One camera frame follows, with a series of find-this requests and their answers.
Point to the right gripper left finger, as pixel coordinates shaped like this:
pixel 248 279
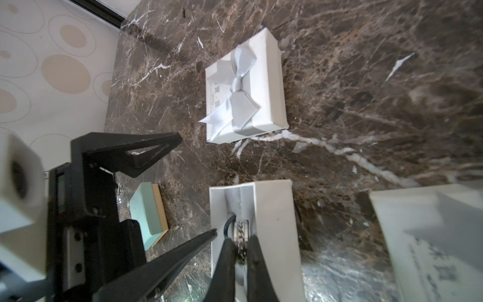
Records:
pixel 222 286

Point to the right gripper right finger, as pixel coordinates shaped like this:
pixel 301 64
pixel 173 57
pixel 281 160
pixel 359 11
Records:
pixel 259 285

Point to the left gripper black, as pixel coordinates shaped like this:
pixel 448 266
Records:
pixel 113 250

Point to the white lift-off box base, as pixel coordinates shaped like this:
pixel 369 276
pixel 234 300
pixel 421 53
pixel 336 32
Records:
pixel 268 208

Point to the white gift box grey bow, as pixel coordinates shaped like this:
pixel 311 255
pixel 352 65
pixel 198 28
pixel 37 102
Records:
pixel 245 91

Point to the white lift-off box lid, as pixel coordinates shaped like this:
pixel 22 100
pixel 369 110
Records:
pixel 434 238

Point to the mint green box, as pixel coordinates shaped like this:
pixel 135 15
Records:
pixel 146 207

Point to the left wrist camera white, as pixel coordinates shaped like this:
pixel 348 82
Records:
pixel 23 210

